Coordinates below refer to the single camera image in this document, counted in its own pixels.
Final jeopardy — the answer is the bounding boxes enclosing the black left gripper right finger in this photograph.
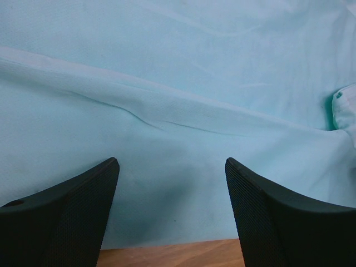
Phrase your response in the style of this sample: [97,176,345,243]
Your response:
[225,157,355,266]

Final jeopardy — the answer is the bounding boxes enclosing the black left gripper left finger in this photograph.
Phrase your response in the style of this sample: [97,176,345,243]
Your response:
[1,157,120,267]

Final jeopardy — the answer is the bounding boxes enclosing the teal t shirt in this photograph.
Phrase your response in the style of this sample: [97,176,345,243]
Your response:
[1,1,355,249]

